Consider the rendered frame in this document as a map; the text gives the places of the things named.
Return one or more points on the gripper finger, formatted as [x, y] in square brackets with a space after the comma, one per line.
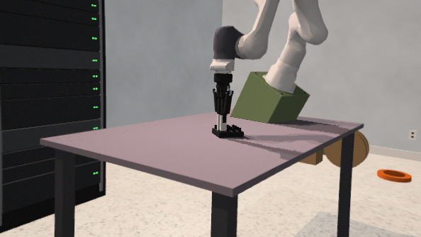
[225, 107]
[217, 102]

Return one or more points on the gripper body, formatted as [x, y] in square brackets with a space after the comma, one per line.
[225, 80]

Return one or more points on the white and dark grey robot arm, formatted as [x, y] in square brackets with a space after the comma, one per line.
[305, 25]

